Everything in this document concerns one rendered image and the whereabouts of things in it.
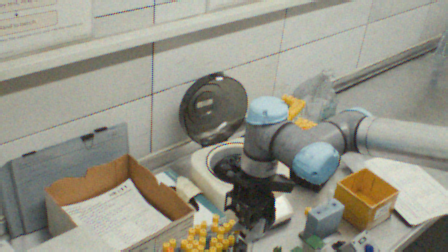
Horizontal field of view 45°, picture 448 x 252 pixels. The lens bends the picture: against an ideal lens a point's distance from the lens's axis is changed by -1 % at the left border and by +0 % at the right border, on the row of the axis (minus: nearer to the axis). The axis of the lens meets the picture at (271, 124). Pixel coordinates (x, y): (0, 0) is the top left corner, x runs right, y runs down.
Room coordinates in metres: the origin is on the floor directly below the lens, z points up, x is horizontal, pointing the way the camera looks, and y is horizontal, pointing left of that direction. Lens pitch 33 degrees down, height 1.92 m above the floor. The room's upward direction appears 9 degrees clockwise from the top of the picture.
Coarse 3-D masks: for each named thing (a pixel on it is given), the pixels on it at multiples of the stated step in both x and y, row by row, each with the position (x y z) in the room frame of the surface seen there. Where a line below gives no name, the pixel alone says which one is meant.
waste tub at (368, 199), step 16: (352, 176) 1.28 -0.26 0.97; (368, 176) 1.31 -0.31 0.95; (336, 192) 1.23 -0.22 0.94; (352, 192) 1.30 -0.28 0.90; (368, 192) 1.30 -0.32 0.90; (384, 192) 1.27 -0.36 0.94; (400, 192) 1.23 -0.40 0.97; (352, 208) 1.18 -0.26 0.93; (368, 208) 1.15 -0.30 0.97; (384, 208) 1.19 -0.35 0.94; (352, 224) 1.17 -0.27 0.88; (368, 224) 1.15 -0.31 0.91
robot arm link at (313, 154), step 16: (288, 128) 0.83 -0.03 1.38; (320, 128) 0.85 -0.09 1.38; (336, 128) 0.86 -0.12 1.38; (272, 144) 0.81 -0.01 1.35; (288, 144) 0.80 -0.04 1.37; (304, 144) 0.79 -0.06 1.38; (320, 144) 0.79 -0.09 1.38; (336, 144) 0.83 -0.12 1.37; (288, 160) 0.79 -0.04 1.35; (304, 160) 0.77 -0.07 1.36; (320, 160) 0.76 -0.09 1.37; (336, 160) 0.79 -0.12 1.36; (304, 176) 0.77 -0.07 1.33; (320, 176) 0.76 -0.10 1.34
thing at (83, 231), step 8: (88, 224) 0.72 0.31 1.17; (72, 232) 0.69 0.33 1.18; (80, 232) 0.69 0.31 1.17; (88, 232) 0.70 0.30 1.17; (96, 232) 0.70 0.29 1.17; (48, 240) 0.66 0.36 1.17; (56, 240) 0.67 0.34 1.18; (64, 240) 0.67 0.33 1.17; (72, 240) 0.67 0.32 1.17; (80, 240) 0.68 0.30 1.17; (88, 240) 0.68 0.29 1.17; (96, 240) 0.68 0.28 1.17; (32, 248) 0.64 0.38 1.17; (40, 248) 0.64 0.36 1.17; (48, 248) 0.64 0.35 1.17; (56, 248) 0.65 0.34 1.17; (64, 248) 0.65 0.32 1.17; (72, 248) 0.65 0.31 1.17; (80, 248) 0.66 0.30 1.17; (88, 248) 0.66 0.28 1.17; (96, 248) 0.66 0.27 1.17; (104, 248) 0.67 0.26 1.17; (112, 248) 0.67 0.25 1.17
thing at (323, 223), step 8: (336, 200) 1.15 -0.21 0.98; (320, 208) 1.11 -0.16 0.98; (328, 208) 1.11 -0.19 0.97; (336, 208) 1.12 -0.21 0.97; (312, 216) 1.07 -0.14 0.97; (320, 216) 1.07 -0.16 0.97; (328, 216) 1.09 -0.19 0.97; (336, 216) 1.11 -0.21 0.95; (312, 224) 1.07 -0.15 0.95; (320, 224) 1.07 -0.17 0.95; (328, 224) 1.09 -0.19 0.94; (336, 224) 1.12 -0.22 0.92; (304, 232) 1.08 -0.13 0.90; (312, 232) 1.07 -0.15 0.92; (320, 232) 1.07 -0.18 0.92; (328, 232) 1.10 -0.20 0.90; (336, 232) 1.12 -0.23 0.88; (328, 240) 1.09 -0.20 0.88
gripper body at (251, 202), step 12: (240, 180) 0.83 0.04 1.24; (252, 180) 0.84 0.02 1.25; (264, 180) 0.84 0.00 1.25; (228, 192) 0.86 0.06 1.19; (240, 192) 0.84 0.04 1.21; (252, 192) 0.84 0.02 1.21; (264, 192) 0.87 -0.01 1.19; (240, 204) 0.83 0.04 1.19; (252, 204) 0.83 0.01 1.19; (264, 204) 0.85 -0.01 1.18; (240, 216) 0.83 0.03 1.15; (252, 216) 0.83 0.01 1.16
